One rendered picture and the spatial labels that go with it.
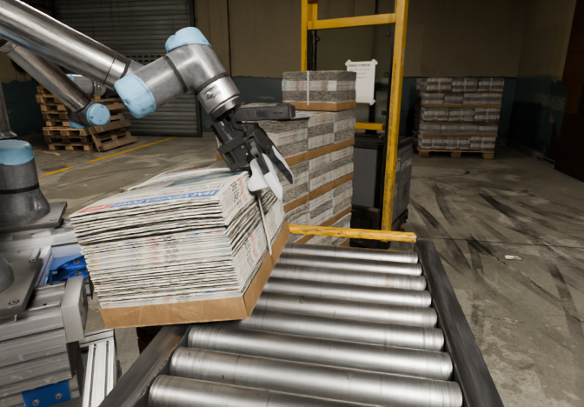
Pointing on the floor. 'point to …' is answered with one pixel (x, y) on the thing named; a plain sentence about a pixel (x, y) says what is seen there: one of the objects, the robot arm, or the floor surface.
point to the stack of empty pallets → (77, 136)
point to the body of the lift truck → (374, 155)
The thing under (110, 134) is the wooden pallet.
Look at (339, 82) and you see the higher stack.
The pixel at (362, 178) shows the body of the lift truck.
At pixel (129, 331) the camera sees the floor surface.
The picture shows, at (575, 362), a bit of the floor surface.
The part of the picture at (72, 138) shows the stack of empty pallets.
